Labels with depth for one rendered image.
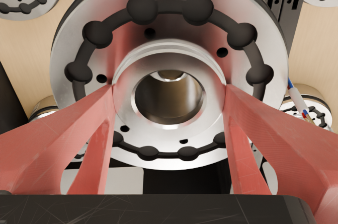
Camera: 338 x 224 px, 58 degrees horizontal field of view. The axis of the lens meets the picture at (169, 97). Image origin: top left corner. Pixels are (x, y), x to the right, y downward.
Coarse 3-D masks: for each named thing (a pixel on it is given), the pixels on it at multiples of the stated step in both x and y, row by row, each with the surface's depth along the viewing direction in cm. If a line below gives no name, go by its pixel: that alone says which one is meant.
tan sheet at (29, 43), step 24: (72, 0) 32; (0, 24) 33; (24, 24) 33; (48, 24) 33; (0, 48) 35; (24, 48) 35; (48, 48) 35; (24, 72) 37; (48, 72) 37; (24, 96) 40; (48, 96) 40
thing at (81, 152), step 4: (40, 112) 38; (44, 112) 38; (48, 112) 38; (52, 112) 38; (36, 116) 38; (40, 116) 38; (32, 120) 38; (84, 144) 42; (84, 148) 42; (80, 152) 43; (84, 152) 43; (76, 156) 44; (80, 156) 44; (72, 160) 44; (76, 160) 44; (80, 160) 44
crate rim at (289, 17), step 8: (288, 0) 23; (296, 0) 22; (288, 8) 22; (296, 8) 22; (280, 16) 22; (288, 16) 22; (296, 16) 22; (280, 24) 23; (288, 24) 23; (296, 24) 23; (288, 32) 23; (288, 40) 24; (288, 48) 24; (288, 56) 25; (256, 152) 33; (256, 160) 33
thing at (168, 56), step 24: (144, 48) 12; (168, 48) 11; (192, 48) 12; (120, 72) 12; (144, 72) 12; (192, 72) 12; (216, 72) 12; (120, 96) 13; (216, 96) 13; (144, 120) 13; (168, 120) 14; (192, 120) 13; (216, 120) 13
